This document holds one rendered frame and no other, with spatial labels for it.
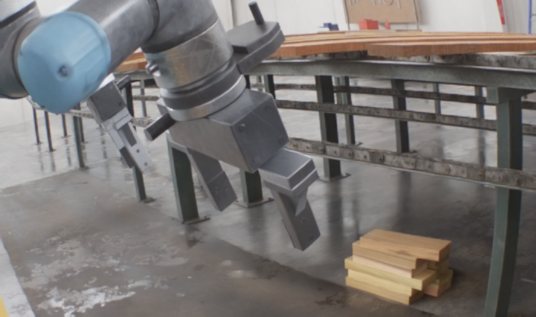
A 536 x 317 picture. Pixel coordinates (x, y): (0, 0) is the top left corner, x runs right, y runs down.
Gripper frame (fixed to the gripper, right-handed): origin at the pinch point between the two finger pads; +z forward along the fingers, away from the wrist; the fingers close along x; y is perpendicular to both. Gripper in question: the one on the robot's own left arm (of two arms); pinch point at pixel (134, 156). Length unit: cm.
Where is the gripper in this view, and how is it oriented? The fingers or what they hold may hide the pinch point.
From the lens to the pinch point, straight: 96.9
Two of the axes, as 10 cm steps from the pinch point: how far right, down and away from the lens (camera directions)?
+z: 5.1, 8.3, 2.1
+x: -3.8, -0.1, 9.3
